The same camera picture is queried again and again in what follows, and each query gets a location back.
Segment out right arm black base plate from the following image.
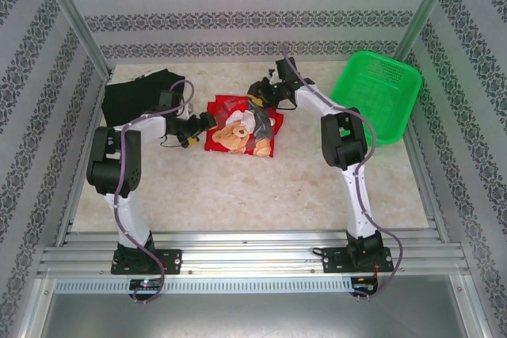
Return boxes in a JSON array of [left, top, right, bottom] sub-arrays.
[[321, 245, 395, 275]]

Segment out aluminium frame post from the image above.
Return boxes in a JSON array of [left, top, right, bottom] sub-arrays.
[[34, 0, 112, 77], [398, 0, 463, 52]]

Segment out aluminium side rail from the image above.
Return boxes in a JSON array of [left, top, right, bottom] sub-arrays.
[[55, 72, 115, 248], [403, 131, 452, 244]]

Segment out slotted grey cable duct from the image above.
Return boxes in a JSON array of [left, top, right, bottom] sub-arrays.
[[53, 277, 354, 294]]

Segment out aluminium mounting rail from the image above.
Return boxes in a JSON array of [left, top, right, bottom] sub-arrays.
[[37, 230, 471, 276]]

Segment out red bear print t-shirt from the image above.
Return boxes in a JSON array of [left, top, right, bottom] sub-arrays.
[[203, 94, 286, 159]]

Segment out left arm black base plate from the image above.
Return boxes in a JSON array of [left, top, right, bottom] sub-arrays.
[[110, 249, 183, 275]]

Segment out green plastic basket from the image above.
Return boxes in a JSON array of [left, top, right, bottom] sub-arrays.
[[329, 50, 424, 147]]

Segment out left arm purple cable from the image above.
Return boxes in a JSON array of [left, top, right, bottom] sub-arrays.
[[112, 79, 196, 304]]

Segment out folded black t-shirt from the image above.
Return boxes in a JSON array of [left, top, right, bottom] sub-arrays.
[[101, 70, 186, 129]]

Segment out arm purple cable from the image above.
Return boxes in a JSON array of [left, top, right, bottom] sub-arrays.
[[280, 43, 404, 302], [112, 79, 196, 304]]

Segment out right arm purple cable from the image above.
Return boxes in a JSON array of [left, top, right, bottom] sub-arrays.
[[280, 43, 404, 302]]

